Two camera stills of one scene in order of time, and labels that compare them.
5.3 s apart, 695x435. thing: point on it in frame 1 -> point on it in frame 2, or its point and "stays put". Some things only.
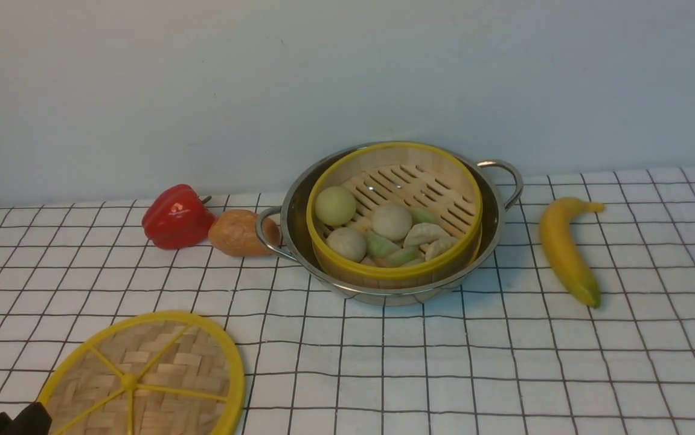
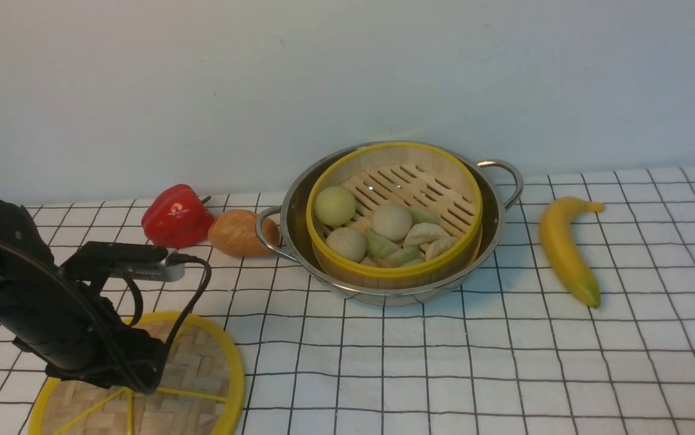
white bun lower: (347, 242) stays put
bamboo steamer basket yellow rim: (395, 215) stays put
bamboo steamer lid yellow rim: (158, 373) stays put
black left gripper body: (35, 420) -> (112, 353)
